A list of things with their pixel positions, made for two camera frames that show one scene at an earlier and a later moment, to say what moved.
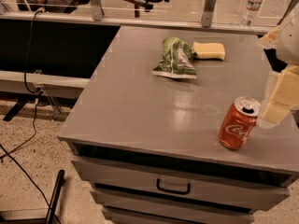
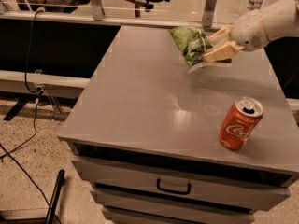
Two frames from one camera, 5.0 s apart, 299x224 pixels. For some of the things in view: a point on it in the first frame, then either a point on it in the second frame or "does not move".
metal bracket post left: (95, 3) does not move
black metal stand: (50, 212) does not move
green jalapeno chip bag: (176, 60) -> (192, 43)
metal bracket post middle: (209, 7) does not move
